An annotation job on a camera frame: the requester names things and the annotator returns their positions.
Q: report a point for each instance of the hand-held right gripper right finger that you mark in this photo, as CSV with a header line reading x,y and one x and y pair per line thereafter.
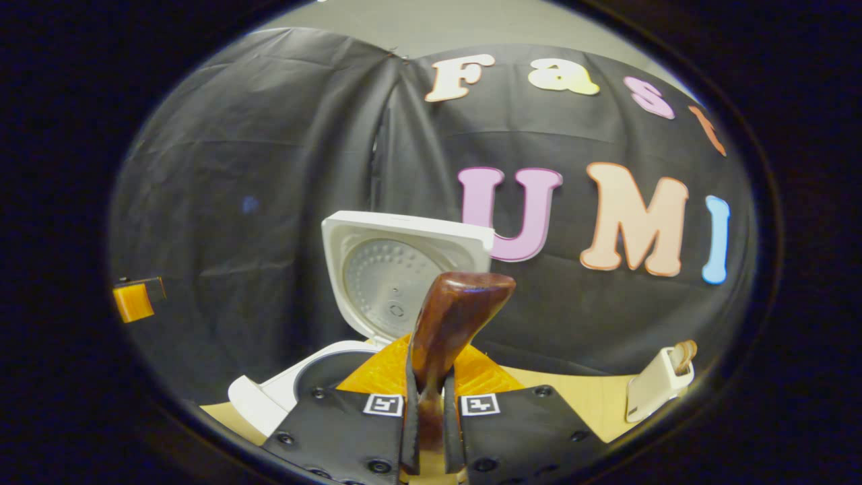
x,y
452,417

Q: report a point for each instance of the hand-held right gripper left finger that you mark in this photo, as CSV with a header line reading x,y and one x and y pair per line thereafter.
x,y
409,417

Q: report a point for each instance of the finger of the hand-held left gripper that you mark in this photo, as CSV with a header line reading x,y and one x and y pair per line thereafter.
x,y
133,302

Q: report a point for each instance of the brown wooden spoon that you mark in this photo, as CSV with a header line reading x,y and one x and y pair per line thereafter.
x,y
451,316

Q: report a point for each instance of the white rice cooker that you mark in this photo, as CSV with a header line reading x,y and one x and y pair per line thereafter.
x,y
377,276

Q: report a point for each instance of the white toaster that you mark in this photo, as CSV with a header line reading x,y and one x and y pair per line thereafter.
x,y
650,391

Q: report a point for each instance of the toasted bread slice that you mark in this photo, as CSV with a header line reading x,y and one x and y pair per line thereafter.
x,y
685,353

